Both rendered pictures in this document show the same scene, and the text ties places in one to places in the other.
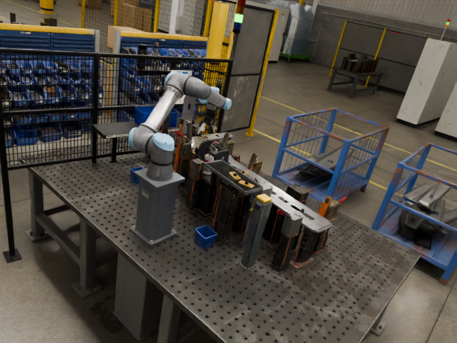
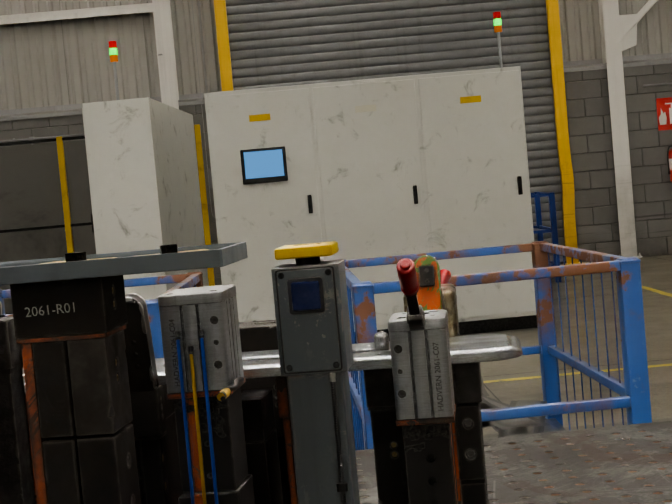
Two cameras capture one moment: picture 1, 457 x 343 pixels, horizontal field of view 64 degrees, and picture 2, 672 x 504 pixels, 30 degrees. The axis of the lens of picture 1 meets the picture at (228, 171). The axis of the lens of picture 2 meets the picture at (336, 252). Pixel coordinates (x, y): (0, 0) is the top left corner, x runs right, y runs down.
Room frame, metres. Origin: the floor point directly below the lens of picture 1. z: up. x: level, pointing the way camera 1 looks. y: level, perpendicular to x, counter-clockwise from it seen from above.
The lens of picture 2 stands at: (0.65, 0.57, 1.22)
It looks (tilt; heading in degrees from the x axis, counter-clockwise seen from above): 3 degrees down; 322
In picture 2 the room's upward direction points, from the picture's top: 5 degrees counter-clockwise
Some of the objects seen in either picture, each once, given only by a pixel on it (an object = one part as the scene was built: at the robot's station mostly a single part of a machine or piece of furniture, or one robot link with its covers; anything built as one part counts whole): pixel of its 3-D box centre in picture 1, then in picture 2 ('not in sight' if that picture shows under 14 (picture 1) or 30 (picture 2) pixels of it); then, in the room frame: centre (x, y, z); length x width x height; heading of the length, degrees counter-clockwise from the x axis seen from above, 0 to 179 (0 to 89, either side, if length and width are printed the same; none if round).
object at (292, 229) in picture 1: (286, 241); (431, 466); (1.75, -0.40, 0.88); 0.11 x 0.10 x 0.36; 135
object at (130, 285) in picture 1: (148, 279); not in sight; (1.83, 0.37, 0.33); 0.31 x 0.31 x 0.66; 53
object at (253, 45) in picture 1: (244, 77); not in sight; (5.62, 0.04, 1.00); 1.04 x 0.14 x 2.00; 143
